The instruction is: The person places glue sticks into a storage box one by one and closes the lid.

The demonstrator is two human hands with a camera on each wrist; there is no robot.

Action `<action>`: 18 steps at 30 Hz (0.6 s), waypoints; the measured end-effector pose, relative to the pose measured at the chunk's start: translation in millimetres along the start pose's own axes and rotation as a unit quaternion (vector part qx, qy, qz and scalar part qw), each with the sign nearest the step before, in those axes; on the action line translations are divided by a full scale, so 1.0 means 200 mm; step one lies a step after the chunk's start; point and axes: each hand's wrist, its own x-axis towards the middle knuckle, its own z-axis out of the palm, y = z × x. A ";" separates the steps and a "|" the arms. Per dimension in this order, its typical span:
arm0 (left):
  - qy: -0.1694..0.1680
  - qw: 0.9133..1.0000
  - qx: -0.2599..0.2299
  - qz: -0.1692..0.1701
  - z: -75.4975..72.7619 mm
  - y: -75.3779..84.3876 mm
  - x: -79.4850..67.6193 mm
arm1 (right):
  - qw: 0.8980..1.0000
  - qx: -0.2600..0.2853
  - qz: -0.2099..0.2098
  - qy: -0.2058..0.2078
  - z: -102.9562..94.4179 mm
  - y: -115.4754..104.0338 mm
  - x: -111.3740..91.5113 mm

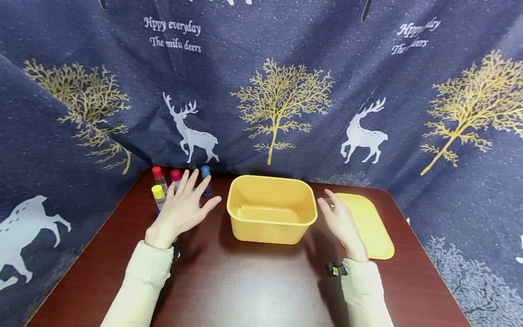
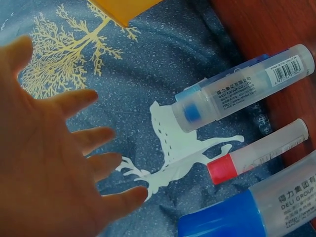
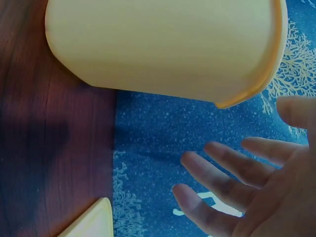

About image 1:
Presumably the person's right hand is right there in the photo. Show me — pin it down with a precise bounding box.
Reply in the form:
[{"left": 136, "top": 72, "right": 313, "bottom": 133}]
[{"left": 317, "top": 189, "right": 370, "bottom": 263}]

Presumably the person's left hand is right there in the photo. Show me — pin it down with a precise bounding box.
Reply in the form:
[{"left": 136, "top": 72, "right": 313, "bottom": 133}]
[{"left": 144, "top": 168, "right": 222, "bottom": 250}]

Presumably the person's right forearm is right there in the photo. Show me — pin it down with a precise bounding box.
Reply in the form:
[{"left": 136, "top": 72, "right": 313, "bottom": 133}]
[{"left": 340, "top": 258, "right": 395, "bottom": 327}]

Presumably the person's left forearm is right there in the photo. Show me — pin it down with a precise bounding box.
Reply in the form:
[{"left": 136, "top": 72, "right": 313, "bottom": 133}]
[{"left": 100, "top": 240, "right": 176, "bottom": 327}]

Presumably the blue-capped small bottle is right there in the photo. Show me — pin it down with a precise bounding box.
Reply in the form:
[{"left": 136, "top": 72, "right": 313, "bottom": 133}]
[{"left": 200, "top": 165, "right": 212, "bottom": 197}]

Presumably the yellow-capped small bottle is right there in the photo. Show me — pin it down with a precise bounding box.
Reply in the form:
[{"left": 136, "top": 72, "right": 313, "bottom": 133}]
[{"left": 151, "top": 184, "right": 167, "bottom": 211}]

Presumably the red-capped small bottle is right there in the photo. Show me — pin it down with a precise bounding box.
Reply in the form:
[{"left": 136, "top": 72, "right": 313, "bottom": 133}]
[{"left": 151, "top": 166, "right": 168, "bottom": 193}]

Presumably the yellow plastic lid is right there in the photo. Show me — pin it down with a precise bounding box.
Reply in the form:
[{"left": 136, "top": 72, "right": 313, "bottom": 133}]
[{"left": 329, "top": 193, "right": 395, "bottom": 261}]

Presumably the yellow plastic tub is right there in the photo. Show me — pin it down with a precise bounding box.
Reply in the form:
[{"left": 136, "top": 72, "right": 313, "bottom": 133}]
[{"left": 227, "top": 175, "right": 319, "bottom": 245}]

